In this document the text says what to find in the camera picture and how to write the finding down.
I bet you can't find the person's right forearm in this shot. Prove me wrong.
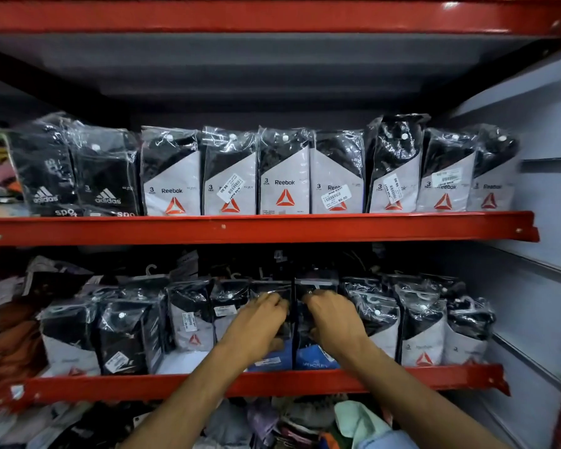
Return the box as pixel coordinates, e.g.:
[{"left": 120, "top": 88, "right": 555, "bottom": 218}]
[{"left": 339, "top": 347, "right": 511, "bottom": 449}]

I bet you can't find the pile of brown orange clothes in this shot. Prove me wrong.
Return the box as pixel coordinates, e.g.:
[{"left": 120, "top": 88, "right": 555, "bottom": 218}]
[{"left": 0, "top": 299, "right": 45, "bottom": 386}]

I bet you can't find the light blue cloth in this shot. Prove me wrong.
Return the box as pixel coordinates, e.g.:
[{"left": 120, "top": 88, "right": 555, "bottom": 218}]
[{"left": 357, "top": 429, "right": 420, "bottom": 449}]

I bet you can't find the pile of dark packets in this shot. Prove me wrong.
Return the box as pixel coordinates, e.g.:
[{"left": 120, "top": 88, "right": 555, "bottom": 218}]
[{"left": 21, "top": 248, "right": 389, "bottom": 297}]

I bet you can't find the black striped-logo sock packet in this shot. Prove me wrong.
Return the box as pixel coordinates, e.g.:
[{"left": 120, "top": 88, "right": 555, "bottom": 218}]
[
  {"left": 7, "top": 113, "right": 82, "bottom": 217},
  {"left": 68, "top": 121, "right": 142, "bottom": 217}
]

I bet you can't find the person's right hand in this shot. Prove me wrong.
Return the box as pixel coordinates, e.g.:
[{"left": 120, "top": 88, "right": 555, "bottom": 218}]
[{"left": 303, "top": 289, "right": 371, "bottom": 366}]

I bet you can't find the row of white-black sock packets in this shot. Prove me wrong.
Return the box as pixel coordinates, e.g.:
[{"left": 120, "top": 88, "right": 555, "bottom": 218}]
[
  {"left": 39, "top": 275, "right": 497, "bottom": 377},
  {"left": 140, "top": 113, "right": 520, "bottom": 217}
]

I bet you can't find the person's left forearm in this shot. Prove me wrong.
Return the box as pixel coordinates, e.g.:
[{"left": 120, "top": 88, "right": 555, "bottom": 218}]
[{"left": 119, "top": 345, "right": 260, "bottom": 449}]

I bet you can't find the red metal shelf beam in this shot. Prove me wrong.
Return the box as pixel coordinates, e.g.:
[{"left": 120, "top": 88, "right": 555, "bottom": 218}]
[
  {"left": 0, "top": 364, "right": 511, "bottom": 413},
  {"left": 0, "top": 210, "right": 540, "bottom": 251},
  {"left": 0, "top": 0, "right": 561, "bottom": 39}
]

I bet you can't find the mint green cloth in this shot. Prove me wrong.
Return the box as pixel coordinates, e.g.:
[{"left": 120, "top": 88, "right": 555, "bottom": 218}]
[{"left": 333, "top": 400, "right": 392, "bottom": 449}]

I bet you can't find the black sock packet with hanger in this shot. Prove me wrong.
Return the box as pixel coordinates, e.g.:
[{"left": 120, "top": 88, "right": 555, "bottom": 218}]
[{"left": 97, "top": 287, "right": 169, "bottom": 375}]

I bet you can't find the heap of mixed clothes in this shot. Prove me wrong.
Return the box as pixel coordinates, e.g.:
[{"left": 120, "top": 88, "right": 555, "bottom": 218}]
[{"left": 0, "top": 396, "right": 403, "bottom": 449}]

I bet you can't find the person's left hand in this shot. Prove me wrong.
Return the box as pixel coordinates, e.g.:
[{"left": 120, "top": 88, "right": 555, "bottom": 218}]
[{"left": 217, "top": 292, "right": 290, "bottom": 366}]

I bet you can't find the blue-label black sock packet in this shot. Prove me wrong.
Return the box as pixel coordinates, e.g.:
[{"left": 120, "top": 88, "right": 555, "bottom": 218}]
[
  {"left": 247, "top": 279, "right": 294, "bottom": 373},
  {"left": 294, "top": 277, "right": 341, "bottom": 371}
]

